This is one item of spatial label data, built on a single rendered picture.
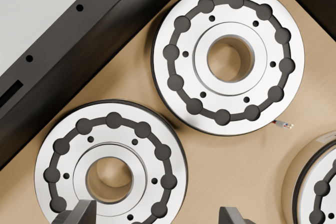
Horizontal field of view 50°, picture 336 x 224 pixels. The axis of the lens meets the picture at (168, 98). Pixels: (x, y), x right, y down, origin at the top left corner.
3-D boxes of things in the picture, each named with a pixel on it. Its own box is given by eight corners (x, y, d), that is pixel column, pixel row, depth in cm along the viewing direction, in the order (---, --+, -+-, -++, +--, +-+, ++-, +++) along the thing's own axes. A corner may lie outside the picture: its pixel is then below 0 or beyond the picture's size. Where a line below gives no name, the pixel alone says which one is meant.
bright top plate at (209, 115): (215, 164, 24) (216, 166, 24) (122, 47, 24) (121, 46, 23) (331, 71, 24) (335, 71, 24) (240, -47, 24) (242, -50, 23)
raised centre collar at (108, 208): (107, 229, 24) (106, 233, 23) (58, 175, 24) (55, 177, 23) (163, 180, 24) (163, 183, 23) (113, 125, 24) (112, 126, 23)
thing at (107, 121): (105, 280, 24) (104, 284, 24) (5, 170, 24) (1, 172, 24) (216, 182, 24) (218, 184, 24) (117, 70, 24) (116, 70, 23)
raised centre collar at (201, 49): (222, 111, 24) (224, 112, 23) (176, 53, 24) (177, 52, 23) (280, 65, 24) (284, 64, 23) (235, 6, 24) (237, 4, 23)
